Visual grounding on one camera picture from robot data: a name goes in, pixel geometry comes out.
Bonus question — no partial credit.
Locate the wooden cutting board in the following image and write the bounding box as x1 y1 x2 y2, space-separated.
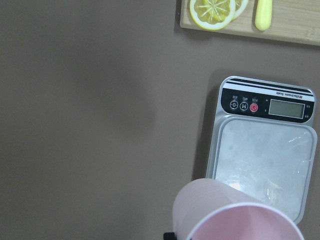
179 0 320 47

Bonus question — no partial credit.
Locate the lemon slice far end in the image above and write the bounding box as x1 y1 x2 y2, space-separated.
189 0 236 31

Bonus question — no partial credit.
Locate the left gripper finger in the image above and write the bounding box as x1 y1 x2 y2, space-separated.
163 232 176 240

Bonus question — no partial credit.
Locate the yellow plastic knife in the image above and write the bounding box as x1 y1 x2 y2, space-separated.
254 0 273 32

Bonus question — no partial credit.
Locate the pink plastic cup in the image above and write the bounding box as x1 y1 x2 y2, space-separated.
172 178 304 240

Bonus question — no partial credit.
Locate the silver digital kitchen scale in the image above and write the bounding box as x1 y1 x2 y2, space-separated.
205 76 318 224

